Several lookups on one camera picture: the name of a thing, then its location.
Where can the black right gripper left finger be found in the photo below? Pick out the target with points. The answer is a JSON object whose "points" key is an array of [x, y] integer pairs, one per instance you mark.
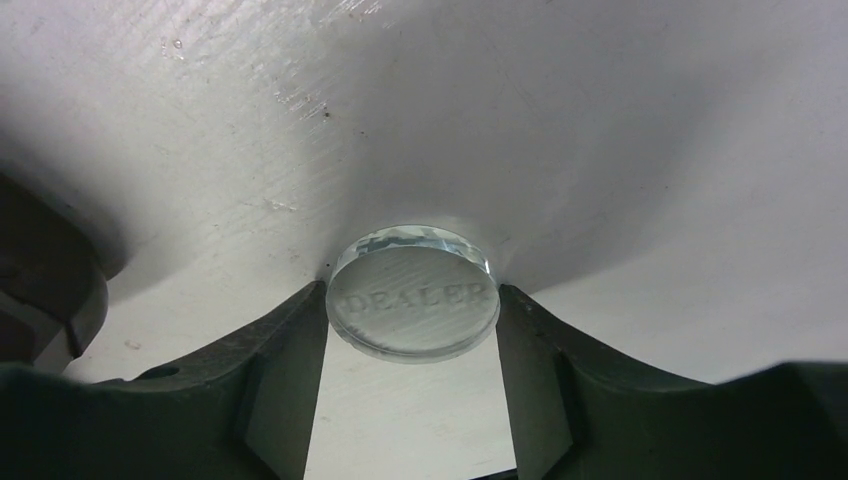
{"points": [[242, 407]]}

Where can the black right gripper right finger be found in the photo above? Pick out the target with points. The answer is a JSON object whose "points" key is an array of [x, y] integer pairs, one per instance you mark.
{"points": [[580, 409]]}

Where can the clear round plastic disc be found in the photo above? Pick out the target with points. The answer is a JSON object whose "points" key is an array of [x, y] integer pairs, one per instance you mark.
{"points": [[413, 294]]}

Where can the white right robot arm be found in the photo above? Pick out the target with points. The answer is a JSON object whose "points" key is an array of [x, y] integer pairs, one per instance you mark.
{"points": [[53, 290]]}

